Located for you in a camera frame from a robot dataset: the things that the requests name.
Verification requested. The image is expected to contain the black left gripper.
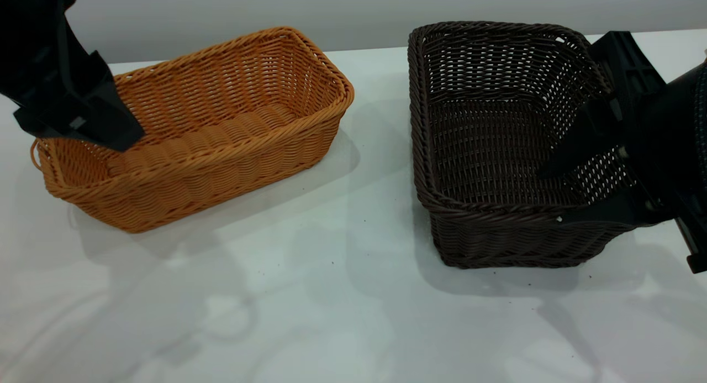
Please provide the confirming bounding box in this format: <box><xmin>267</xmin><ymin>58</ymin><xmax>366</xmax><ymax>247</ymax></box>
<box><xmin>0</xmin><ymin>0</ymin><xmax>145</xmax><ymax>151</ymax></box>

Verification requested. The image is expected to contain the dark brown woven wicker basket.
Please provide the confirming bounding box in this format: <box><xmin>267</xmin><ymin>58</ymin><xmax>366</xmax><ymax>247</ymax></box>
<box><xmin>407</xmin><ymin>21</ymin><xmax>641</xmax><ymax>270</ymax></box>

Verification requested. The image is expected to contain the orange woven wicker basket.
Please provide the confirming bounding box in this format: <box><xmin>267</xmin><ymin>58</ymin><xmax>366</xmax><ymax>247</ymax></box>
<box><xmin>30</xmin><ymin>27</ymin><xmax>355</xmax><ymax>234</ymax></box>

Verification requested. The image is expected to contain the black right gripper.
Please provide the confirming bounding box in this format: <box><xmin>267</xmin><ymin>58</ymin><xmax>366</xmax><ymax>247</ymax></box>
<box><xmin>539</xmin><ymin>32</ymin><xmax>707</xmax><ymax>274</ymax></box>

